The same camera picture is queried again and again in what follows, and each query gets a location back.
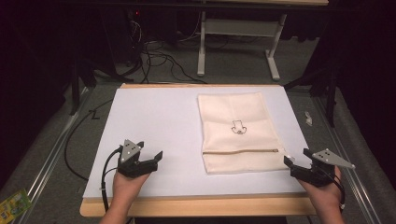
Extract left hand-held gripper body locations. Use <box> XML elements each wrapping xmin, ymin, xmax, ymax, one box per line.
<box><xmin>117</xmin><ymin>139</ymin><xmax>159</xmax><ymax>179</ymax></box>

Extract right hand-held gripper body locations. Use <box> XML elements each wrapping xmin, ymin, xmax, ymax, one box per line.
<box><xmin>290</xmin><ymin>147</ymin><xmax>356</xmax><ymax>188</ymax></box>

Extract cream zippered cloth bag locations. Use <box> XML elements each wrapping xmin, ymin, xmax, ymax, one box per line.
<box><xmin>197</xmin><ymin>91</ymin><xmax>290</xmax><ymax>175</ymax></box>

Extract person's right hand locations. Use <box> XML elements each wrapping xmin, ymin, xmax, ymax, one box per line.
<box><xmin>298</xmin><ymin>165</ymin><xmax>346</xmax><ymax>210</ymax></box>

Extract person's left hand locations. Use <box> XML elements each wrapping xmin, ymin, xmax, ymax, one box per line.
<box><xmin>111</xmin><ymin>169</ymin><xmax>151</xmax><ymax>204</ymax></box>

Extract black metal stand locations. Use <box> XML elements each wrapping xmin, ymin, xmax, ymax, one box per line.
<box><xmin>282</xmin><ymin>66</ymin><xmax>339</xmax><ymax>129</ymax></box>
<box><xmin>68</xmin><ymin>59</ymin><xmax>125</xmax><ymax>117</ymax></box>

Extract green printed packet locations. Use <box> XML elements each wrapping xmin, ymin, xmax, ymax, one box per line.
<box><xmin>0</xmin><ymin>188</ymin><xmax>33</xmax><ymax>224</ymax></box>

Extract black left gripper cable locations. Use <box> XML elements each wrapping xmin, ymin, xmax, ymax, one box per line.
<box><xmin>100</xmin><ymin>146</ymin><xmax>123</xmax><ymax>213</ymax></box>

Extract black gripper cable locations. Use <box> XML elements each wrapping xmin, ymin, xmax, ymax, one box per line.
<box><xmin>323</xmin><ymin>169</ymin><xmax>347</xmax><ymax>210</ymax></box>
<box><xmin>100</xmin><ymin>146</ymin><xmax>123</xmax><ymax>213</ymax></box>

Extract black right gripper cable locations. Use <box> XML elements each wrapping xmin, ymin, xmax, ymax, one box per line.
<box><xmin>323</xmin><ymin>169</ymin><xmax>347</xmax><ymax>210</ymax></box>

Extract aluminium floor rail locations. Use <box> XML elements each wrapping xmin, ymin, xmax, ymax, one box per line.
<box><xmin>12</xmin><ymin>86</ymin><xmax>90</xmax><ymax>224</ymax></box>
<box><xmin>311</xmin><ymin>92</ymin><xmax>385</xmax><ymax>224</ymax></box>

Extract long black floor cable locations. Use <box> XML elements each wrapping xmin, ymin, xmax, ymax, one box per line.
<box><xmin>64</xmin><ymin>98</ymin><xmax>115</xmax><ymax>182</ymax></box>

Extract tangle of black floor cables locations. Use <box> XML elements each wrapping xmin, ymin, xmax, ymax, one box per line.
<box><xmin>122</xmin><ymin>12</ymin><xmax>208</xmax><ymax>85</ymax></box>

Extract white metal desk frame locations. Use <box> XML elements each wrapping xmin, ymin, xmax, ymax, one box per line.
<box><xmin>196</xmin><ymin>10</ymin><xmax>288</xmax><ymax>82</ymax></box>

